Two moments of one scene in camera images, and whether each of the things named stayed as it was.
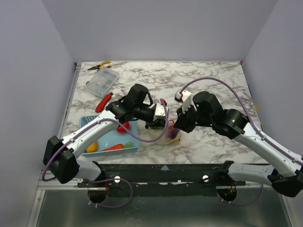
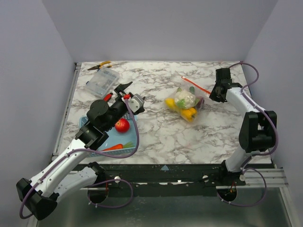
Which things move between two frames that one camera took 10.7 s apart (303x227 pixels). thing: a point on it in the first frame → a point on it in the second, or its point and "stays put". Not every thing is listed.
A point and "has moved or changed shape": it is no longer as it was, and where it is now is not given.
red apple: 121,129 stays put
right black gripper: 183,120 → 220,90
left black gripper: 157,123 → 122,88
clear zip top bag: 173,135 has moved or changed shape
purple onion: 173,133 has moved or changed shape
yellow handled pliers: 101,65 stays put
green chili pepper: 156,127 → 191,89
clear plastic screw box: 101,83 stays put
